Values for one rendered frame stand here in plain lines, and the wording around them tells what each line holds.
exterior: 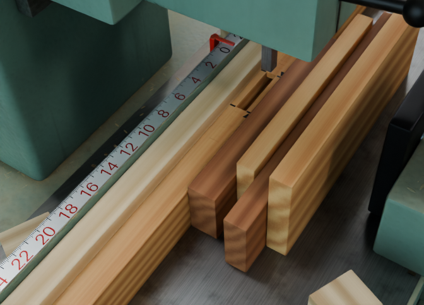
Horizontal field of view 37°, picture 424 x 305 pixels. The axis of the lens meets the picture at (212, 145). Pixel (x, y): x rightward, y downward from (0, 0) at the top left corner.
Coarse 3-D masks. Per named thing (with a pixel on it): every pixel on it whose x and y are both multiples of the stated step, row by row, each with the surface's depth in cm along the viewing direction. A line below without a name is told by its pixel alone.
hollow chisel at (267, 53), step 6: (264, 48) 47; (270, 48) 47; (264, 54) 47; (270, 54) 47; (276, 54) 48; (264, 60) 48; (270, 60) 47; (276, 60) 48; (264, 66) 48; (270, 66) 48; (270, 72) 48
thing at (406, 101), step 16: (416, 80) 41; (416, 96) 40; (400, 112) 39; (416, 112) 39; (400, 128) 38; (416, 128) 39; (384, 144) 40; (400, 144) 39; (416, 144) 42; (384, 160) 41; (400, 160) 40; (384, 176) 42; (384, 192) 42; (368, 208) 45
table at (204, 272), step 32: (416, 64) 56; (384, 128) 51; (352, 160) 49; (352, 192) 47; (320, 224) 45; (352, 224) 45; (192, 256) 44; (224, 256) 43; (288, 256) 43; (320, 256) 43; (352, 256) 43; (160, 288) 42; (192, 288) 42; (224, 288) 42; (256, 288) 42; (288, 288) 42; (320, 288) 42; (384, 288) 41; (416, 288) 41
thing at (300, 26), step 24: (168, 0) 45; (192, 0) 43; (216, 0) 42; (240, 0) 41; (264, 0) 40; (288, 0) 39; (312, 0) 38; (336, 0) 40; (216, 24) 44; (240, 24) 42; (264, 24) 41; (288, 24) 40; (312, 24) 39; (336, 24) 42; (288, 48) 41; (312, 48) 40
